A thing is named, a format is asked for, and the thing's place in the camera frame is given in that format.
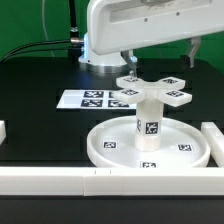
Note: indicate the white fence bar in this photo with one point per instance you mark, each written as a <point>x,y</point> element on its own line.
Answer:
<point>215,139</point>
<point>2,131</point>
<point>56,181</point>

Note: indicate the white front fence bar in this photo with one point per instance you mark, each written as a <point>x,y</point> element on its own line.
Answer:
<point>56,181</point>

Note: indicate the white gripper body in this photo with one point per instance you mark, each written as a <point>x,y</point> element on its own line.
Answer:
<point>120,25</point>

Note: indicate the white right fence bar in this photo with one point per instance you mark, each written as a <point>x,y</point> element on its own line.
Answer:
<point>215,139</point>

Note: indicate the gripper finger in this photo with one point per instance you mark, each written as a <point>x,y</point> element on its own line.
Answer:
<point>126,55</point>
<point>193,46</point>

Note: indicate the white round table top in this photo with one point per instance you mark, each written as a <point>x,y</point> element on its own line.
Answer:
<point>112,144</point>

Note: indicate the white cross-shaped table base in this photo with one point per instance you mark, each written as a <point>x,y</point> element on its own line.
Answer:
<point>167,90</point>

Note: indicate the white marker sheet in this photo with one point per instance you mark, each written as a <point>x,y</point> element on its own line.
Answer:
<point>90,99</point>

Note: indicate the white left fence bar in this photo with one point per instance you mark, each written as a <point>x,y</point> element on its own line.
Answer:
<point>2,131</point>

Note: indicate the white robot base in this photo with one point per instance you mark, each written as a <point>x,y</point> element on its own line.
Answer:
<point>107,63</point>

